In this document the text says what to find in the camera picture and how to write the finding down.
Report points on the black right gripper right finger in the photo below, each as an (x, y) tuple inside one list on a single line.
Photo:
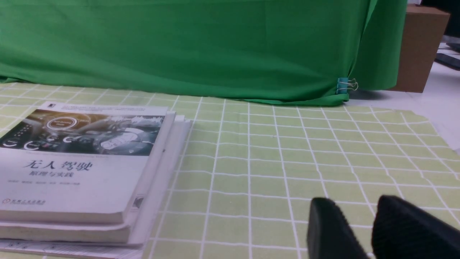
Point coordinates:
[(401, 230)]

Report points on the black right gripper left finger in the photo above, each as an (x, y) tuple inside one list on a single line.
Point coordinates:
[(329, 236)]

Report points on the green checkered tablecloth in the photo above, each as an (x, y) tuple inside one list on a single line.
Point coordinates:
[(246, 176)]

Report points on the teal binder clip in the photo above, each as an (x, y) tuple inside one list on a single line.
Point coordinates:
[(345, 84)]

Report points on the green backdrop cloth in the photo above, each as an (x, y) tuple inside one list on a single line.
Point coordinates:
[(279, 52)]

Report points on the brown cardboard box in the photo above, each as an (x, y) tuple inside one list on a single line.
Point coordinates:
[(423, 31)]

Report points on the top book with car cover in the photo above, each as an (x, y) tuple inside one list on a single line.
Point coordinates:
[(79, 163)]

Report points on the bottom thin white booklet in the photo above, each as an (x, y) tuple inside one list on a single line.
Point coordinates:
[(11, 249)]

